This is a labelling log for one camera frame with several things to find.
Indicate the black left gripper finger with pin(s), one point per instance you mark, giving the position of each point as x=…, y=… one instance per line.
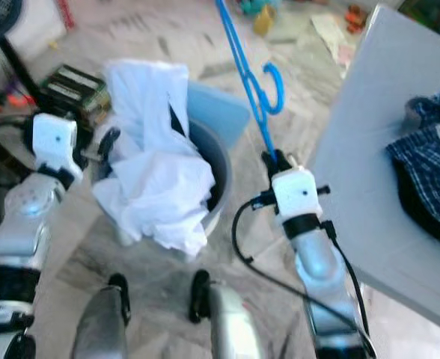
x=109, y=143

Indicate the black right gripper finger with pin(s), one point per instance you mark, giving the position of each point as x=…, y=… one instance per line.
x=284, y=160
x=269, y=161

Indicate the blue plastic hanger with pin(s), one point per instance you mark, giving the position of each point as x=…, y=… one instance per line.
x=265, y=136

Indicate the white shirt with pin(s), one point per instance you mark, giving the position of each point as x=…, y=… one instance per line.
x=160, y=187

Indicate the blue plaid shirt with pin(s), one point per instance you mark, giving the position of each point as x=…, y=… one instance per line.
x=429, y=157

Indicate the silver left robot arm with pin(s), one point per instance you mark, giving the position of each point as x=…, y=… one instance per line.
x=25, y=224

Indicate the grey laundry basket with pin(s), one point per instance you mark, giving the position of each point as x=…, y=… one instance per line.
x=221, y=164

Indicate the black Long Jack box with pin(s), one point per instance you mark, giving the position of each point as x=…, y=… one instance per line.
x=74, y=86

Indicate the light blue plastic chair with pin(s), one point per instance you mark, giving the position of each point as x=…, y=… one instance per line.
x=220, y=108

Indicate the orange toy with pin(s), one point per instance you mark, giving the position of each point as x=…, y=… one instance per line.
x=22, y=97

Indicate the pink patterned cloth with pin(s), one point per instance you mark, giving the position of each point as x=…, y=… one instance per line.
x=346, y=52
x=325, y=26

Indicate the red brick pattern panel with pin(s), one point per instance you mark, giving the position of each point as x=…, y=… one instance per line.
x=64, y=13

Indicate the yellow toy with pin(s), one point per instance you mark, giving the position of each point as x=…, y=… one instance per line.
x=263, y=21

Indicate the black garment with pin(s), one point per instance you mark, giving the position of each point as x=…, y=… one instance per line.
x=422, y=217

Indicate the silver right robot leg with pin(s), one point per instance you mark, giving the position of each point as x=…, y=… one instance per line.
x=235, y=329

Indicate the silver robot leg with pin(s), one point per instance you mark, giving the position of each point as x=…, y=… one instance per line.
x=100, y=329
x=235, y=329

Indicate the silver left robot leg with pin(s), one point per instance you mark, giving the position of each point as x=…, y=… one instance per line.
x=100, y=329

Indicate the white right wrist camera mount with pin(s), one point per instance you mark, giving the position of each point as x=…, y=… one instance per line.
x=295, y=191

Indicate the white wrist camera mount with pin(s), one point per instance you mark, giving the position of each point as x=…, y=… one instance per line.
x=54, y=142
x=295, y=191

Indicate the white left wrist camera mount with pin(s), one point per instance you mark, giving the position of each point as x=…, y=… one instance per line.
x=54, y=142

